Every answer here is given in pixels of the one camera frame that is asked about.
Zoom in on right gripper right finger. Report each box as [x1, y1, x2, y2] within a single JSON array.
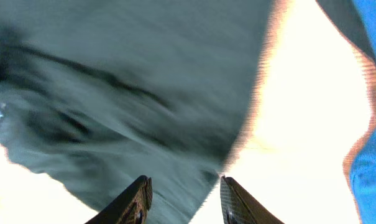
[[220, 176, 283, 224]]

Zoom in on blue polo shirt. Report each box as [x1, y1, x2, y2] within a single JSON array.
[[314, 0, 376, 224]]

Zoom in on black shorts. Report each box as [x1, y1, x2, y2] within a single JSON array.
[[0, 0, 272, 223]]

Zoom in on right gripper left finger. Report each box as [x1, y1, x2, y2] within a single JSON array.
[[85, 175, 153, 224]]

